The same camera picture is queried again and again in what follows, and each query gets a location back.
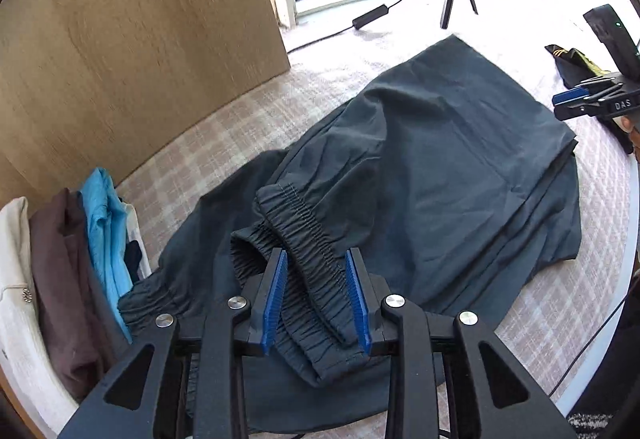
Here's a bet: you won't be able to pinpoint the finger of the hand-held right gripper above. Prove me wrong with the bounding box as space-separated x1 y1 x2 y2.
552 100 603 122
552 78 617 107

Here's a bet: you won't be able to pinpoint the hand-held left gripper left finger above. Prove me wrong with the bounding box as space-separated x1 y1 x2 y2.
57 248 290 439

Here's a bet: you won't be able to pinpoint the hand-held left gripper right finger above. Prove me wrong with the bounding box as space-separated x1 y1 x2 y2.
344 246 578 439

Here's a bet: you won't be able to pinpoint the dark grey pants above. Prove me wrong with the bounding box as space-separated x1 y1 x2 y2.
117 34 583 435

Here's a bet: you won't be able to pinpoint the person's right hand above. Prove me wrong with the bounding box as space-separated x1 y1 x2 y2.
617 115 640 154

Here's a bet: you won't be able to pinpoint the black yellow-striped shirt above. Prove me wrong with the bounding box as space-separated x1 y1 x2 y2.
545 44 613 90

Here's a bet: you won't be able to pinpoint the white cloth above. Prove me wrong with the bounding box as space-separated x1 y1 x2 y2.
117 201 153 282

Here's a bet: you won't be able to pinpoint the blue garment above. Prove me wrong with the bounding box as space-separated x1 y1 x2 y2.
81 167 136 345

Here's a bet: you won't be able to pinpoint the pink plaid blanket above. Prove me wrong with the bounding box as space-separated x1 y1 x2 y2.
107 0 640 439

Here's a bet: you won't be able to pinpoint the brown garment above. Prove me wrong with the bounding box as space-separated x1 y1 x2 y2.
29 188 133 402

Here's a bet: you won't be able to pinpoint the white garment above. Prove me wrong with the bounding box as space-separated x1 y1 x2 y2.
0 196 81 425

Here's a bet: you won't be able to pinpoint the wooden headboard panel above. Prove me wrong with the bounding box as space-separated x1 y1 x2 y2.
0 0 292 210

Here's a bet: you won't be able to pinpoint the black cable inline controller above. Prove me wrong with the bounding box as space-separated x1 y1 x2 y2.
352 4 390 30

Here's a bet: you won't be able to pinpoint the thin black cable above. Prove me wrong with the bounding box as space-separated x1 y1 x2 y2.
547 294 628 397

